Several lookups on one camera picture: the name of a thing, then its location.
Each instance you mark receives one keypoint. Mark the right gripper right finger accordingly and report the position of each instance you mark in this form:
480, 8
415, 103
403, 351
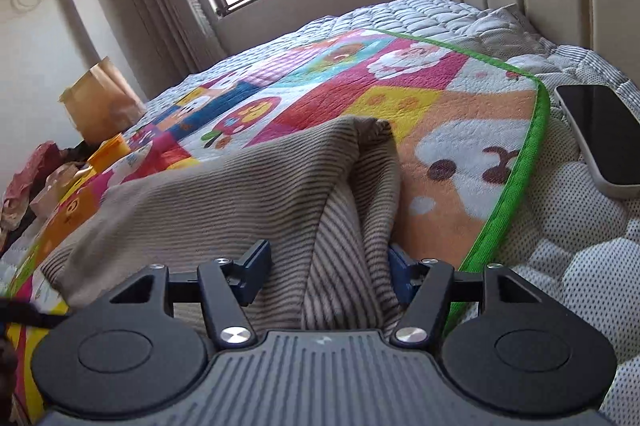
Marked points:
422, 289

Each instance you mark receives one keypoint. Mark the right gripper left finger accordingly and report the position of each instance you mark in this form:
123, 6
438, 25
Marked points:
226, 288

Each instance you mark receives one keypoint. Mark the brown striped knit garment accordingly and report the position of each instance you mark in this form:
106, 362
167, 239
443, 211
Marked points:
325, 199

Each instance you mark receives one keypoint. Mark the pink red clothes pile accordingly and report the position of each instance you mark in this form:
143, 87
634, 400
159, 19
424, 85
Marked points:
24, 185

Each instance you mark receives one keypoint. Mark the pink box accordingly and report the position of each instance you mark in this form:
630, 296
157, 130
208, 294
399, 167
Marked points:
55, 187

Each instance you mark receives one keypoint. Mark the white quilted mattress pad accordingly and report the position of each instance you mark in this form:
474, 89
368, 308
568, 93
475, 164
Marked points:
567, 238

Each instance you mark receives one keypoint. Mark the colourful cartoon play mat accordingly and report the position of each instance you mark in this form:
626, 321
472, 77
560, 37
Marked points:
467, 130

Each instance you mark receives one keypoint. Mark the yellow round lidded container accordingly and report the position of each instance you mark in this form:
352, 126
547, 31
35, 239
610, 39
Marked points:
109, 152

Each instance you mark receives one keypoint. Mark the brown paper bag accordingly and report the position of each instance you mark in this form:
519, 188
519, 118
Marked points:
102, 104

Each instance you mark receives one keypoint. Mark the smartphone with white case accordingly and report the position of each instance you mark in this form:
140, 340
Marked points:
607, 133

